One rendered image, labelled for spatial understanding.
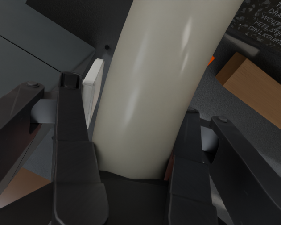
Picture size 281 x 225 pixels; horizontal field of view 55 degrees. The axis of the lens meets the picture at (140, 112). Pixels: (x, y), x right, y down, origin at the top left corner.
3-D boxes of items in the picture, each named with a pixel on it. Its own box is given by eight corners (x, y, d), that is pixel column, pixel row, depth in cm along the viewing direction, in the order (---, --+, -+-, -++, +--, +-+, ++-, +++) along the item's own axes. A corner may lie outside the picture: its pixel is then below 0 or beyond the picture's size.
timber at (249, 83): (214, 77, 103) (222, 86, 92) (236, 51, 99) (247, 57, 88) (270, 118, 109) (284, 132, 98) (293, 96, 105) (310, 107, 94)
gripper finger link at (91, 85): (87, 131, 16) (75, 129, 16) (99, 94, 23) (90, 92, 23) (94, 85, 15) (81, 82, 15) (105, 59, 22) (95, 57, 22)
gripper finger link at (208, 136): (181, 124, 15) (233, 133, 15) (168, 94, 19) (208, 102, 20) (174, 147, 15) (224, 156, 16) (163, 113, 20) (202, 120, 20)
